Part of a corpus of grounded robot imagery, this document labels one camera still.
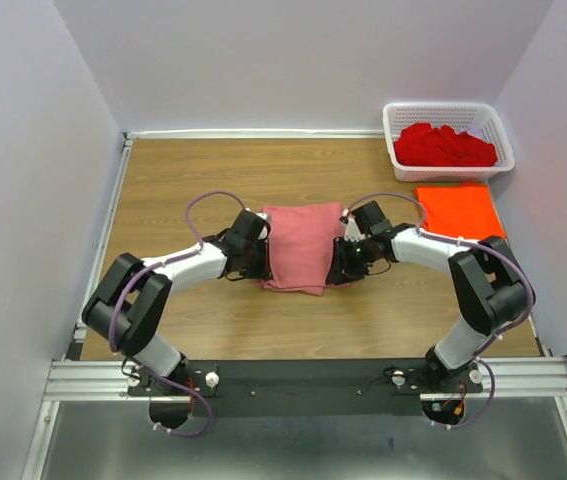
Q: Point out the pink t-shirt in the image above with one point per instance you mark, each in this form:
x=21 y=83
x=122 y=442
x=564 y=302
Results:
x=301 y=246

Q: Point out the lavender garment in basket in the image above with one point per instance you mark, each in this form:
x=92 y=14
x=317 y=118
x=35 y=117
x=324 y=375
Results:
x=475 y=132

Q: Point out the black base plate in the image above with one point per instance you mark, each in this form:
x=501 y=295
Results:
x=277 y=388

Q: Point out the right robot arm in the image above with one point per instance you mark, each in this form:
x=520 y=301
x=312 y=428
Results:
x=493 y=293

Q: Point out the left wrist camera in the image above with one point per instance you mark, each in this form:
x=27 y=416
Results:
x=265 y=217

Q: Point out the red t-shirt in basket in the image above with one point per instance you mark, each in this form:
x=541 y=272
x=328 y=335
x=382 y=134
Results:
x=422 y=145

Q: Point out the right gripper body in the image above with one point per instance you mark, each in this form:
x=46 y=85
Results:
x=351 y=258

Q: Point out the aluminium front rail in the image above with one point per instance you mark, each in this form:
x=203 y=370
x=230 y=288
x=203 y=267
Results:
x=515 y=377

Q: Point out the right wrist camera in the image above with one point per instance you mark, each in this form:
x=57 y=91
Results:
x=352 y=233

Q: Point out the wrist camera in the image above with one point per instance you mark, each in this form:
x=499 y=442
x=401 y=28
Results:
x=265 y=217
x=352 y=233

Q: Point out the white plastic laundry basket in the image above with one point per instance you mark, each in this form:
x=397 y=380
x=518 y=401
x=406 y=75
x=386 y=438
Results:
x=460 y=116

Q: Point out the folded orange t-shirt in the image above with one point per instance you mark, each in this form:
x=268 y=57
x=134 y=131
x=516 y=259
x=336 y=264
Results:
x=464 y=211

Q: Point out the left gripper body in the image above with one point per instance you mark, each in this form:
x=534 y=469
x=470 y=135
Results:
x=255 y=265

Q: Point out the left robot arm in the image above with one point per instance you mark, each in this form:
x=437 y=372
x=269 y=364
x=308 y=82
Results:
x=128 y=303

